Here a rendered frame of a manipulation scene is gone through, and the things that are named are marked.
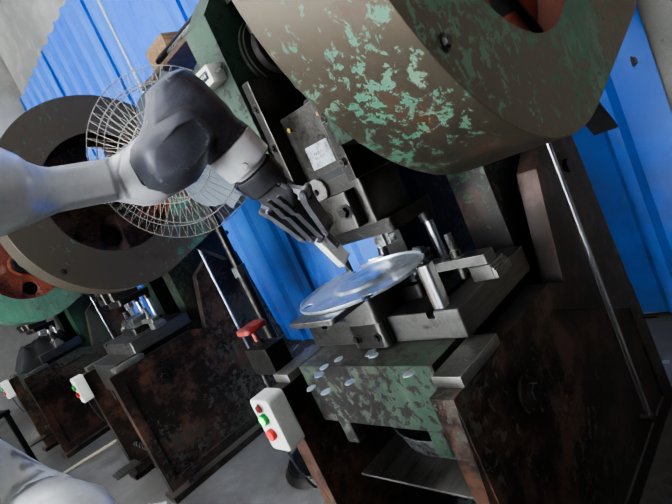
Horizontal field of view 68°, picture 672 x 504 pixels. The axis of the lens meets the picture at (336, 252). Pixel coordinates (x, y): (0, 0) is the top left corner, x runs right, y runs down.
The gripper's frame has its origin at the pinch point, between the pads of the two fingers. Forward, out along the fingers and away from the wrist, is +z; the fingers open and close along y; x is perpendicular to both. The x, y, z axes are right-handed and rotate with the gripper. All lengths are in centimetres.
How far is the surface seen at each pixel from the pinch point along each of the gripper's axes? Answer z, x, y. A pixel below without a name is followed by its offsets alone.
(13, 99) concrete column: -129, 231, -499
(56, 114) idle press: -58, 59, -140
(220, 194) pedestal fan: -1, 47, -83
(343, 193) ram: -0.4, 16.2, -5.2
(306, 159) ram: -7.7, 23.4, -14.1
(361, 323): 20.3, -1.1, -9.7
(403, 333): 25.6, -0.7, -2.5
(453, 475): 57, -16, -6
